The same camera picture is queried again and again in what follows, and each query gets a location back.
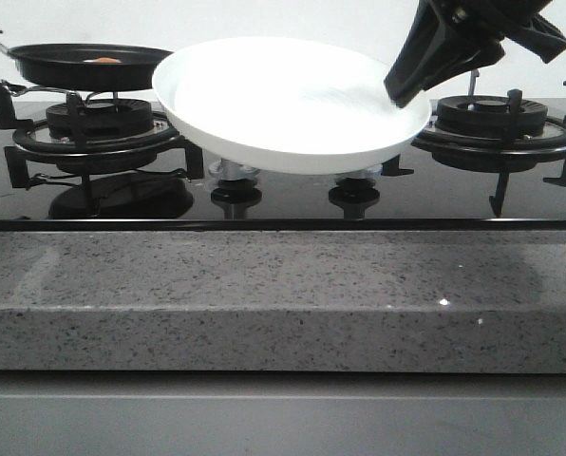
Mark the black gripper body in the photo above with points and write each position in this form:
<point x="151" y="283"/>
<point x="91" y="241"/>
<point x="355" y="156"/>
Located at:
<point x="483" y="25"/>

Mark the black left burner head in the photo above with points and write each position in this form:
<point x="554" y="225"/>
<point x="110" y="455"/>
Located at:
<point x="103" y="119"/>

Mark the grey cabinet front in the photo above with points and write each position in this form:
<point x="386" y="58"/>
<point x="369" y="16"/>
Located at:
<point x="105" y="413"/>

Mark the black frying pan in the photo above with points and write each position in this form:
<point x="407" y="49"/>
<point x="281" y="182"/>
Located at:
<point x="61" y="66"/>

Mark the black left burner grate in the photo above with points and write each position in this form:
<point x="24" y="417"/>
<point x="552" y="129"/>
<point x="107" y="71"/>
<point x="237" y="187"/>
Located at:
<point x="80" y="156"/>

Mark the silver stove knob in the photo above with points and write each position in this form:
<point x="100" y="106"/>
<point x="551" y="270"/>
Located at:
<point x="366" y="173"/>
<point x="225" y="170"/>

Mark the black burner head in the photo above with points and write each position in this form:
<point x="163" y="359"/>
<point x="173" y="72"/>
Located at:
<point x="486" y="115"/>
<point x="103" y="119"/>

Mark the black right burner grate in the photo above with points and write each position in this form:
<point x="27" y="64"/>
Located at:
<point x="505" y="154"/>

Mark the black glass gas cooktop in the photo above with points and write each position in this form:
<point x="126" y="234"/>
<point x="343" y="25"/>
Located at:
<point x="421" y="190"/>

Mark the grey speckled stone countertop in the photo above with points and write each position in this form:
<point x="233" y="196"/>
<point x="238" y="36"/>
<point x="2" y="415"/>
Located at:
<point x="470" y="302"/>

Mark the black burner grate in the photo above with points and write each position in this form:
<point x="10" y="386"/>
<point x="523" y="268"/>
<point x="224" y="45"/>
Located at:
<point x="80" y="156"/>
<point x="505" y="154"/>

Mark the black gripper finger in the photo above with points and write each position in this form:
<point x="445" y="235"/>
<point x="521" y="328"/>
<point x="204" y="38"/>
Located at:
<point x="433" y="23"/>
<point x="421" y="65"/>

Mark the silver right stove knob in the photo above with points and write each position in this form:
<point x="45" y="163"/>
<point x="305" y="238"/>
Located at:
<point x="366" y="173"/>

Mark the white ceramic plate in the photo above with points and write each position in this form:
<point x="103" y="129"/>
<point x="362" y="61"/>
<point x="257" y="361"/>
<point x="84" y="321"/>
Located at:
<point x="286" y="105"/>

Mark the fried egg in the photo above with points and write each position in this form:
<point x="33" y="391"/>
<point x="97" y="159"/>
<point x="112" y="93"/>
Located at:
<point x="103" y="60"/>

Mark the black right burner head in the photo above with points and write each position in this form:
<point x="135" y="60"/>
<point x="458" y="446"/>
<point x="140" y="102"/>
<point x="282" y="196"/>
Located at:
<point x="486" y="115"/>

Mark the silver left stove knob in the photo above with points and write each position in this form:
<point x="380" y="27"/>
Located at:
<point x="225" y="170"/>

